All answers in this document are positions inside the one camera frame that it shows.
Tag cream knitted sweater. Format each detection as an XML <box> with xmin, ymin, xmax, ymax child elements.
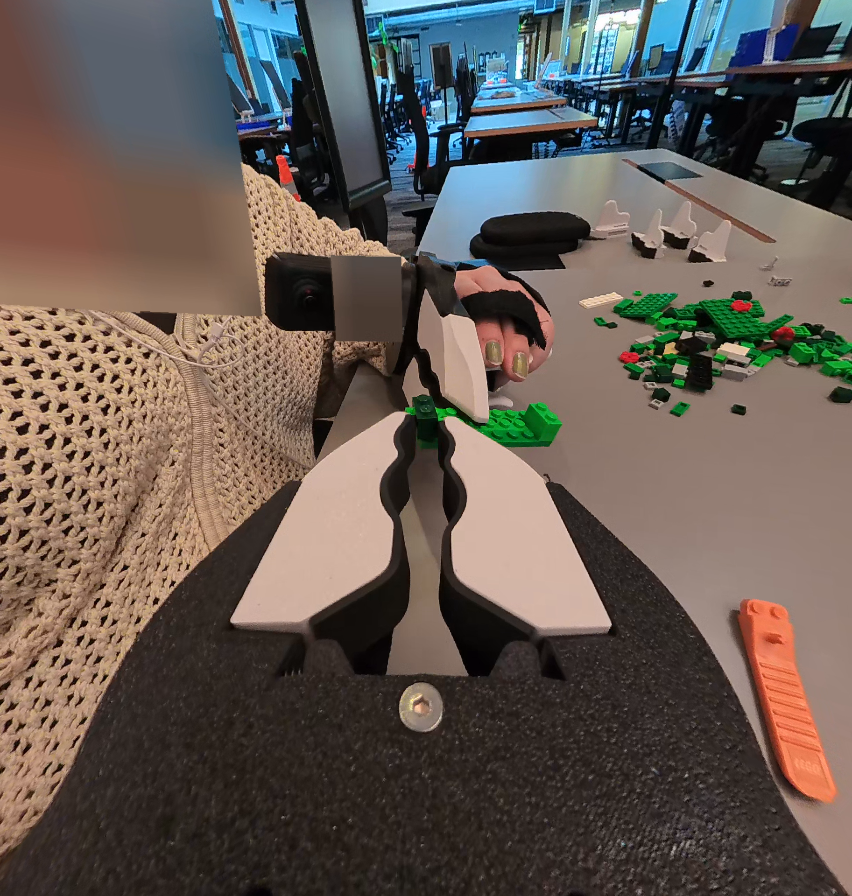
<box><xmin>0</xmin><ymin>164</ymin><xmax>406</xmax><ymax>869</ymax></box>

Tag person's left forearm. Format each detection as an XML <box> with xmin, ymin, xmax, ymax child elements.
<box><xmin>286</xmin><ymin>210</ymin><xmax>407</xmax><ymax>382</ymax></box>

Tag dark green lego piece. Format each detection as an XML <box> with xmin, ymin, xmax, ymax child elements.
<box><xmin>410</xmin><ymin>393</ymin><xmax>442</xmax><ymax>447</ymax></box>

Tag green lego plate assembly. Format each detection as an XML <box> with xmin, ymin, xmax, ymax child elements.
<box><xmin>468</xmin><ymin>400</ymin><xmax>564</xmax><ymax>449</ymax></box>

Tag white printed part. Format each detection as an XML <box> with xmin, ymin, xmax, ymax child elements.
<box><xmin>688</xmin><ymin>220</ymin><xmax>734</xmax><ymax>266</ymax></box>
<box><xmin>630</xmin><ymin>208</ymin><xmax>669</xmax><ymax>260</ymax></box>
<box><xmin>590</xmin><ymin>199</ymin><xmax>632</xmax><ymax>241</ymax></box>
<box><xmin>660</xmin><ymin>200</ymin><xmax>698</xmax><ymax>250</ymax></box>

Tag person's left hand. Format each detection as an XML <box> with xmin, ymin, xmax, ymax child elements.
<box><xmin>454</xmin><ymin>265</ymin><xmax>557</xmax><ymax>392</ymax></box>

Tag orange lego brick separator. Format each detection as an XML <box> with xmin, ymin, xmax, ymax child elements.
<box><xmin>737</xmin><ymin>598</ymin><xmax>839</xmax><ymax>805</ymax></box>

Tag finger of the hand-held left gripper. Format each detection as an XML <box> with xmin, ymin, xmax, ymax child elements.
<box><xmin>415</xmin><ymin>308</ymin><xmax>493</xmax><ymax>426</ymax></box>
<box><xmin>401</xmin><ymin>353</ymin><xmax>444</xmax><ymax>415</ymax></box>

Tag black office chair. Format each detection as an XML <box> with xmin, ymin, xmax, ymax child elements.
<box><xmin>790</xmin><ymin>115</ymin><xmax>852</xmax><ymax>211</ymax></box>

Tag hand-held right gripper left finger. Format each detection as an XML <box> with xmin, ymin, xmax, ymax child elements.
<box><xmin>230</xmin><ymin>410</ymin><xmax>414</xmax><ymax>676</ymax></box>

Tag black oval pads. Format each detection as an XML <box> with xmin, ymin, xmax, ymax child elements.
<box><xmin>468</xmin><ymin>209</ymin><xmax>593</xmax><ymax>262</ymax></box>

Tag wooden top desk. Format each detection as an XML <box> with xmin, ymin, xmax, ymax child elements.
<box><xmin>650</xmin><ymin>55</ymin><xmax>852</xmax><ymax>93</ymax></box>
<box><xmin>464</xmin><ymin>105</ymin><xmax>600</xmax><ymax>141</ymax></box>

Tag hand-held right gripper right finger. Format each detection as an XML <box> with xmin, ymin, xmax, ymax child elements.
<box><xmin>437</xmin><ymin>416</ymin><xmax>613</xmax><ymax>679</ymax></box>

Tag pile of lego pieces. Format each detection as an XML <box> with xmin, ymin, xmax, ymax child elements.
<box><xmin>594</xmin><ymin>288</ymin><xmax>852</xmax><ymax>421</ymax></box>

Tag black framed monitor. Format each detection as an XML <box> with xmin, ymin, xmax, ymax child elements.
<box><xmin>294</xmin><ymin>0</ymin><xmax>393</xmax><ymax>212</ymax></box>

